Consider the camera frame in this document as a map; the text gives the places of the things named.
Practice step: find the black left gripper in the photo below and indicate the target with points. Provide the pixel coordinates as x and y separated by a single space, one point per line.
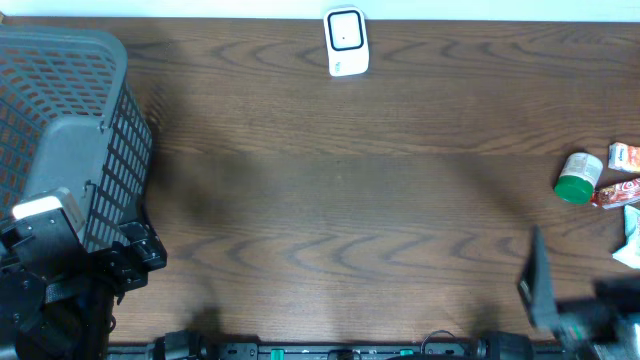
120 278

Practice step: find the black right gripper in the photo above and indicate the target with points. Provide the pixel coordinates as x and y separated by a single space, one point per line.
600 324

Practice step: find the light green snack packet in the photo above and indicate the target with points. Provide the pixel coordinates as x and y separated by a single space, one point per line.
629 253

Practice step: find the green lid jar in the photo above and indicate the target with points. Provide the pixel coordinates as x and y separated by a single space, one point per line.
578 178

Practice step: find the red Top chocolate bar wrapper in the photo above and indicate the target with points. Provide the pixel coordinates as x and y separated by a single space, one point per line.
617 195

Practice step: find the small orange box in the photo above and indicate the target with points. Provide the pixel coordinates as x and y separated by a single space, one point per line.
623 157

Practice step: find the white barcode scanner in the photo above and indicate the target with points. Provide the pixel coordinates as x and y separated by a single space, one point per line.
346 41

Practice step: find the grey plastic basket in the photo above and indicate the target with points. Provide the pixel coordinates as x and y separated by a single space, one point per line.
70 120

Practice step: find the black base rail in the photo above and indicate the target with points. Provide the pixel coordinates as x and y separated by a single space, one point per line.
438 345

